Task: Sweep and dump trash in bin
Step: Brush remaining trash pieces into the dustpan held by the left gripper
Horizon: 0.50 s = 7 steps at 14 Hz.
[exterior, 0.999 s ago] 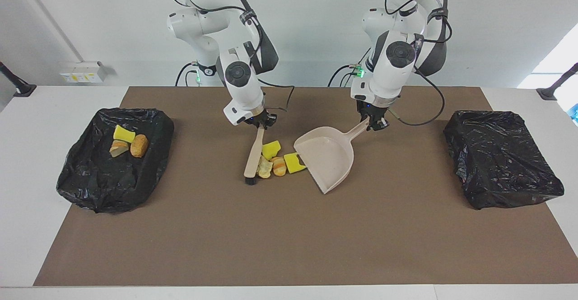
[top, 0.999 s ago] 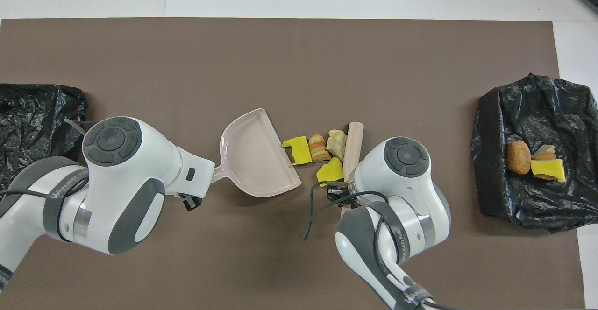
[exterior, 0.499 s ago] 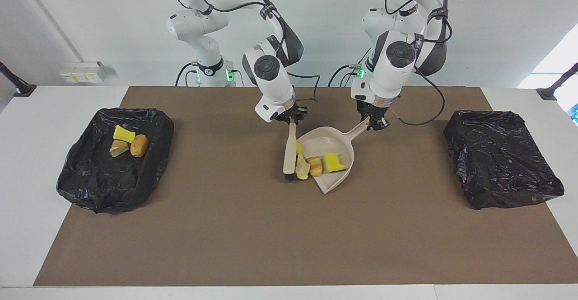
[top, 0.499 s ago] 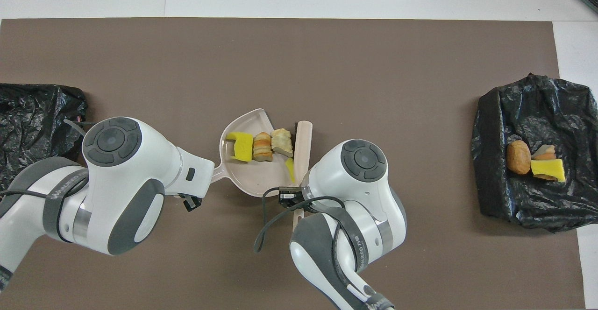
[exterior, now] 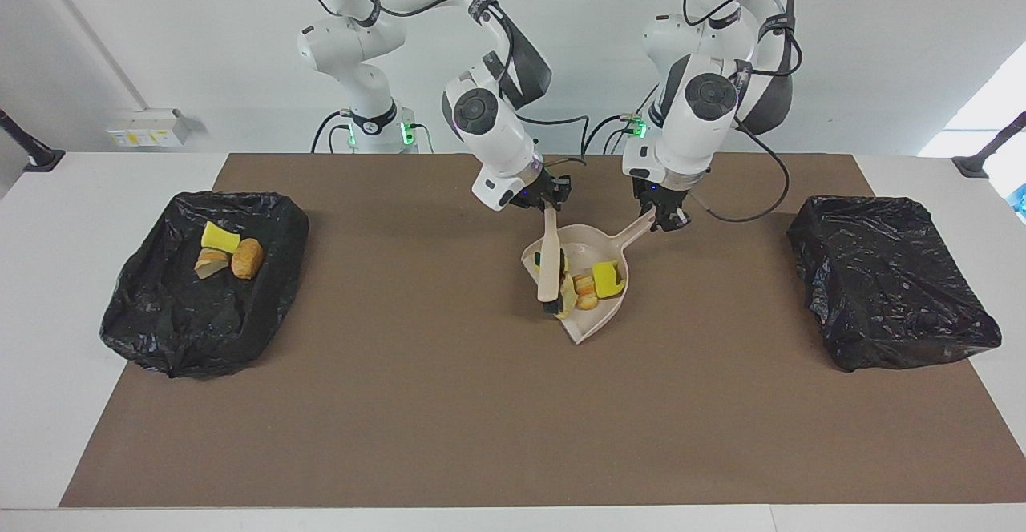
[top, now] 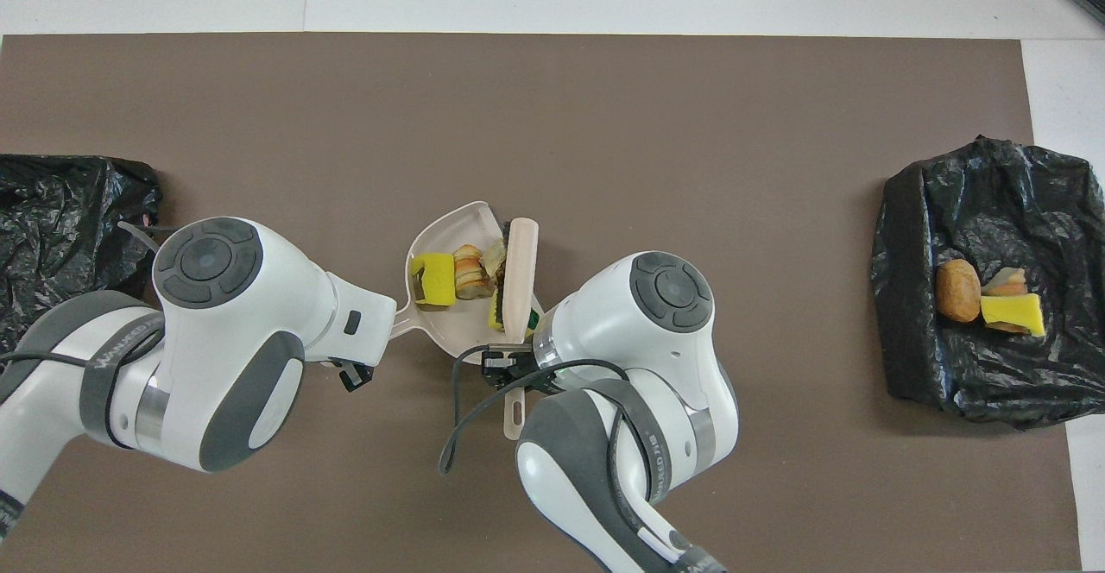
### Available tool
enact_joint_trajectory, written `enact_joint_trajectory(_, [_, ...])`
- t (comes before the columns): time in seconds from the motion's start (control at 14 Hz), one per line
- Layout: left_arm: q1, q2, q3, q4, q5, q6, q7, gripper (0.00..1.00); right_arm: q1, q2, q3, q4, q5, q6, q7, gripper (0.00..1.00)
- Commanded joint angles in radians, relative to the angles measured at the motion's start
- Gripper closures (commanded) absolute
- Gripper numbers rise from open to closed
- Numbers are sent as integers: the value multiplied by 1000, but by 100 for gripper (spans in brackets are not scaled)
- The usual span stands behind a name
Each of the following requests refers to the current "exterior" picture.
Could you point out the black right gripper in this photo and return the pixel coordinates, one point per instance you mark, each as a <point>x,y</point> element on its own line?
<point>537,189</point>

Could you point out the green and yellow sponge piece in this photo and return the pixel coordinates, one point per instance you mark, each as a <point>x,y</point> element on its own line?
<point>219,238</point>

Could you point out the brown table mat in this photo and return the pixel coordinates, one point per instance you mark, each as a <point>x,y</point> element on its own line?
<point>681,436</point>

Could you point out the yellow sponge wedge piece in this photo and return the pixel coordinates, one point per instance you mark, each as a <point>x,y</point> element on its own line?
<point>564,262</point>

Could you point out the blue object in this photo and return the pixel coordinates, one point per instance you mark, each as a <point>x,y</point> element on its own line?
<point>1019,202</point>

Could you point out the orange striped toy croissant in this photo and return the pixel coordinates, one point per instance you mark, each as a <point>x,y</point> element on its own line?
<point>210,263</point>
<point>587,292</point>

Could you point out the brown toy bread roll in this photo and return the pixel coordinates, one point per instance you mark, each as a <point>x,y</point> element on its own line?
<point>248,259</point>

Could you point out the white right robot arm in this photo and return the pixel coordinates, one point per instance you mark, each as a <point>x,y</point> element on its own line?
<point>489,131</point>

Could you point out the pale cream foam chunk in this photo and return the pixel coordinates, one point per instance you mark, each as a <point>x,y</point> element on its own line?
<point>569,298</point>

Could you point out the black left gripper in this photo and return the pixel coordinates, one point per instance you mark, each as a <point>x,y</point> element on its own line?
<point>661,194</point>

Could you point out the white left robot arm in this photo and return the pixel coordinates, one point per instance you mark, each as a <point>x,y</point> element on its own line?
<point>697,115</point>

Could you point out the black camera stand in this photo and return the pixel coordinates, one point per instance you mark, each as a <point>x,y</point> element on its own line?
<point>974,165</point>
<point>36,157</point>

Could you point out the white wall socket box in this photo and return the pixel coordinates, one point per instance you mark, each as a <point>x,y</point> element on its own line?
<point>144,127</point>

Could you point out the beige plastic dustpan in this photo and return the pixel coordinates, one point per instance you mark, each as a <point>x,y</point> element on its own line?
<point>597,325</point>

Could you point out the notched yellow sponge piece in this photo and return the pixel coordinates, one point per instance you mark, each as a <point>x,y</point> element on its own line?
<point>607,277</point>

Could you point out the black bag lined bin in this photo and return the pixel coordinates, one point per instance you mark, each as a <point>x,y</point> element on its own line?
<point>890,292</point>
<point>176,324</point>

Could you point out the beige brush with black bristles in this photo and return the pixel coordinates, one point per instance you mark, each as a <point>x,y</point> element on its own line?
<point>550,268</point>

